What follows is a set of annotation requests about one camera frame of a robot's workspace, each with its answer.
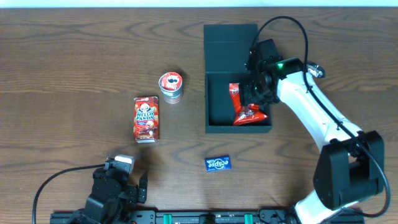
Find dark green open box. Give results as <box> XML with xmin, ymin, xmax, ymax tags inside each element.
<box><xmin>203</xmin><ymin>24</ymin><xmax>272</xmax><ymax>134</ymax></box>

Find blue Eclipse mint tin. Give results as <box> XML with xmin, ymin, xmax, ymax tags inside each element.
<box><xmin>205</xmin><ymin>156</ymin><xmax>232</xmax><ymax>172</ymax></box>

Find Pringles small can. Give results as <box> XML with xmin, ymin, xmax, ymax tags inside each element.
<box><xmin>159</xmin><ymin>72</ymin><xmax>183</xmax><ymax>104</ymax></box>

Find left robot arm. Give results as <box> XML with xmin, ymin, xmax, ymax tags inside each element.
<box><xmin>69</xmin><ymin>155</ymin><xmax>148</xmax><ymax>223</ymax></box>

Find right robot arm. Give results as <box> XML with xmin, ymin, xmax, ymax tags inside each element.
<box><xmin>239</xmin><ymin>56</ymin><xmax>391</xmax><ymax>223</ymax></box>

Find Hello Panda red box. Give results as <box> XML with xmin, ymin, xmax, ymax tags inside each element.
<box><xmin>133</xmin><ymin>96</ymin><xmax>159</xmax><ymax>143</ymax></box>

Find red Hacks candy bag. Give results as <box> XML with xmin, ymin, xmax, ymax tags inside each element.
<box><xmin>229</xmin><ymin>83</ymin><xmax>268</xmax><ymax>126</ymax></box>

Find black mounting rail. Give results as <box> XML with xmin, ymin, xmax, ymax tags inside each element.
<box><xmin>49</xmin><ymin>209</ymin><xmax>365</xmax><ymax>224</ymax></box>

